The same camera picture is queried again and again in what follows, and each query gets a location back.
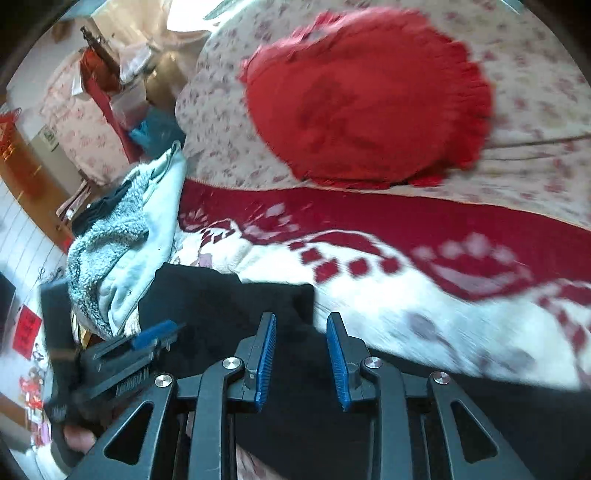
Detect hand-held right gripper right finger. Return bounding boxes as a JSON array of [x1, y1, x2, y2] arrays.
[[325, 312, 536, 480]]

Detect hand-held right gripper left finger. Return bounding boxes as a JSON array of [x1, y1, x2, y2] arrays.
[[69, 311, 278, 480]]

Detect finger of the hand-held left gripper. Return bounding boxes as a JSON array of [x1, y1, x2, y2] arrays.
[[90, 320, 188, 367], [69, 355, 155, 411]]

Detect black pants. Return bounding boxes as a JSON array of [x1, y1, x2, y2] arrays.
[[137, 262, 588, 480]]

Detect person's left hand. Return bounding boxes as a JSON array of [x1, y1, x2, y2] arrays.
[[63, 425, 99, 452]]

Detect light blue fleece jacket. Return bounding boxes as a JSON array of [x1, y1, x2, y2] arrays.
[[67, 141, 188, 340]]

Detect dark folded garment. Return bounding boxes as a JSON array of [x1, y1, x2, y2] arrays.
[[71, 193, 127, 235]]

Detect brown wooden door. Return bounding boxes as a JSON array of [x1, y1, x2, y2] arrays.
[[0, 110, 75, 252]]

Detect red and white patterned blanket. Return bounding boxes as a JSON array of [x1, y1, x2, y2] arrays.
[[174, 178, 591, 393]]

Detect blue plastic bag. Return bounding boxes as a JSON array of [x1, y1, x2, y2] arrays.
[[128, 110, 186, 154]]

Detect red hanging knot ornament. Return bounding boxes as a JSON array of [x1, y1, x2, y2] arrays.
[[0, 107, 24, 162]]

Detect pink floral cloth cover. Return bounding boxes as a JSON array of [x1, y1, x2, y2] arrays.
[[39, 46, 131, 186]]

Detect red frilled round cushion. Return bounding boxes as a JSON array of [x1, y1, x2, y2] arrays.
[[240, 9, 496, 191]]

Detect red paper wall decoration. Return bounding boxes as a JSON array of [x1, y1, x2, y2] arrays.
[[13, 306, 43, 360]]

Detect red wooden frame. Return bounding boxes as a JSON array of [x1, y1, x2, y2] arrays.
[[78, 46, 140, 163]]

